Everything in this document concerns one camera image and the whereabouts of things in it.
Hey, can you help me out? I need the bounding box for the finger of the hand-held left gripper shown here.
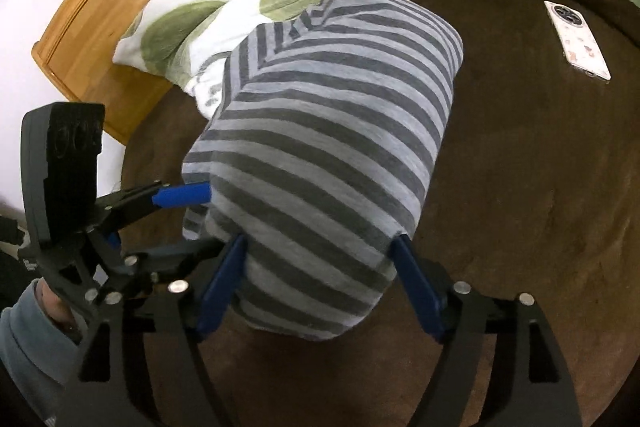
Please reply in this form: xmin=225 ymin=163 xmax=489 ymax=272
xmin=117 ymin=238 xmax=226 ymax=293
xmin=92 ymin=183 xmax=212 ymax=249

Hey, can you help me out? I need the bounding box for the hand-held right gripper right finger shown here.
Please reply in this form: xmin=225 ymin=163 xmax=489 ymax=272
xmin=391 ymin=233 xmax=583 ymax=427

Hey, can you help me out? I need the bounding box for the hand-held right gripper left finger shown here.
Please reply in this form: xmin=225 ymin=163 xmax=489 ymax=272
xmin=75 ymin=233 xmax=249 ymax=427

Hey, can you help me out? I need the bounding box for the grey striped hoodie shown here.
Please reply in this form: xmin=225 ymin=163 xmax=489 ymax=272
xmin=181 ymin=0 xmax=465 ymax=342

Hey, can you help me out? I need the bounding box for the person's left forearm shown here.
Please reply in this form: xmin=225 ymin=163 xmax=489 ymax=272
xmin=0 ymin=279 xmax=98 ymax=427

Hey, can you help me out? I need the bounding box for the wooden headboard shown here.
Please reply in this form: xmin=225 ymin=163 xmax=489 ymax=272
xmin=31 ymin=0 xmax=211 ymax=145

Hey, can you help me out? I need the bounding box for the bear print pillow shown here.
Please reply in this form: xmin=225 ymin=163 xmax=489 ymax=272
xmin=112 ymin=0 xmax=433 ymax=118

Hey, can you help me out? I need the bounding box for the white phone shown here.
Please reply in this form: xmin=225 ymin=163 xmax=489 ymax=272
xmin=544 ymin=0 xmax=612 ymax=82

